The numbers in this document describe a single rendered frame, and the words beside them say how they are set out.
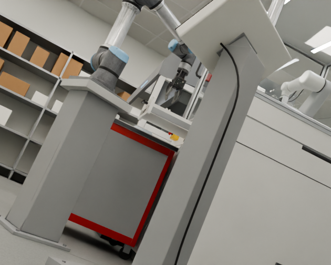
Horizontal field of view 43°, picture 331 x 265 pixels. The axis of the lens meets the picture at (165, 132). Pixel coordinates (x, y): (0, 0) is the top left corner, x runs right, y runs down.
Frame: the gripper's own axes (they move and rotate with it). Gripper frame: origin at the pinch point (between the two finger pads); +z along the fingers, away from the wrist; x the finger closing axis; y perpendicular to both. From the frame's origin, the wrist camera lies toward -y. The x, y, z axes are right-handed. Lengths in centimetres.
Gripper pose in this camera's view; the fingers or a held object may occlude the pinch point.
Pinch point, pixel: (168, 100)
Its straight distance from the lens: 256.2
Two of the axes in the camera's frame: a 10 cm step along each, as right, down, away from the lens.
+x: 8.8, 4.4, 1.7
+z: -4.1, 8.9, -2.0
